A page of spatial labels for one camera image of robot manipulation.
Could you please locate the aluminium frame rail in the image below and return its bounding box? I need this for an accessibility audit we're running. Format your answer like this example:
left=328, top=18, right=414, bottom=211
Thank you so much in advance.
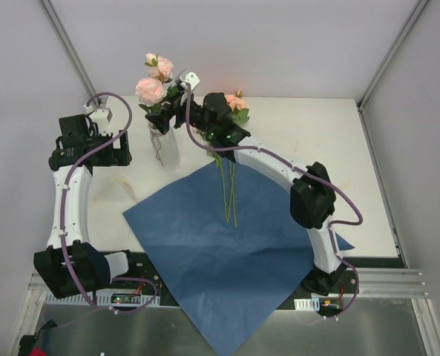
left=26, top=259, right=432, bottom=309

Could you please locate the blue wrapping paper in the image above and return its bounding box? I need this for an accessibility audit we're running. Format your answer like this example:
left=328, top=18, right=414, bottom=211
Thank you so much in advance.
left=122, top=157, right=356, bottom=356

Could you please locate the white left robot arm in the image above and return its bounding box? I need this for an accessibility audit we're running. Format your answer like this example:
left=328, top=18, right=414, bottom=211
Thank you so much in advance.
left=33, top=109, right=139, bottom=299

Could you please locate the red object bottom left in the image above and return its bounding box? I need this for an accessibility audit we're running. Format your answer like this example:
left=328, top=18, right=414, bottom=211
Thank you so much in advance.
left=28, top=348, right=47, bottom=356

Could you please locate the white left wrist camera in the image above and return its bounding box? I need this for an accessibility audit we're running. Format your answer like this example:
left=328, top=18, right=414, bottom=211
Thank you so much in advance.
left=83, top=104, right=113, bottom=134

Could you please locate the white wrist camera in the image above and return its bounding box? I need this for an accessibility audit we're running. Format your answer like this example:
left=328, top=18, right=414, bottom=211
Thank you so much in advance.
left=83, top=104, right=113, bottom=134
left=174, top=70, right=200, bottom=91

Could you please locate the white ribbed ceramic vase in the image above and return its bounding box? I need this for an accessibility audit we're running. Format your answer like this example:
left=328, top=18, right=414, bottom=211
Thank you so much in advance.
left=148, top=123, right=180, bottom=171

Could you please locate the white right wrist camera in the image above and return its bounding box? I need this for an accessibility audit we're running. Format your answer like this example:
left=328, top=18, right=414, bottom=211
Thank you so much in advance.
left=174, top=70, right=200, bottom=91

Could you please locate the cream printed ribbon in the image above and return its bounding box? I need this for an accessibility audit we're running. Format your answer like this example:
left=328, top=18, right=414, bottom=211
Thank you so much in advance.
left=89, top=176, right=139, bottom=205

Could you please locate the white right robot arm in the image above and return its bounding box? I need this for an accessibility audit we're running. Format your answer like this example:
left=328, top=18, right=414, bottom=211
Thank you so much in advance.
left=145, top=93, right=346, bottom=296

